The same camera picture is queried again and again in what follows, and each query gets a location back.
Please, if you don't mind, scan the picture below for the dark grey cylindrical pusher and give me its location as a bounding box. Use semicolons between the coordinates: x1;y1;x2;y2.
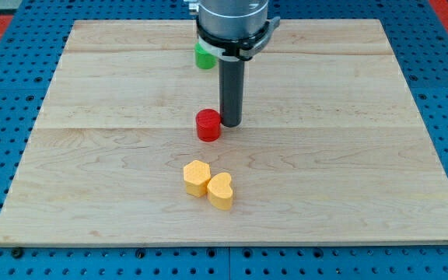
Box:
219;60;245;128

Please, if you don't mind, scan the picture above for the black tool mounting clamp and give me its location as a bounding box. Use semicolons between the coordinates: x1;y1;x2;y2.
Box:
196;16;281;62

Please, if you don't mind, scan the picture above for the wooden board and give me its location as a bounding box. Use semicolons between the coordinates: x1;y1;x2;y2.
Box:
0;19;448;247

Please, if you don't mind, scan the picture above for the yellow heart block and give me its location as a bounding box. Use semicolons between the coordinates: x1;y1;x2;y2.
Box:
207;172;233;211

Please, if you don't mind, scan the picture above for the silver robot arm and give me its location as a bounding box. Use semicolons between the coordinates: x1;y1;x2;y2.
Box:
185;0;280;128

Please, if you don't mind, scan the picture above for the yellow hexagon block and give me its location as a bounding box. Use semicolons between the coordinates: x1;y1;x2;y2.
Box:
183;160;212;198

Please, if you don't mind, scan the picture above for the red cylinder block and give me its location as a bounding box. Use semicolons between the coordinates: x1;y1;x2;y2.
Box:
195;109;221;142

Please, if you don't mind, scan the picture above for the green cylinder block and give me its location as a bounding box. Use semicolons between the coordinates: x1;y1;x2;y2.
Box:
194;43;217;70

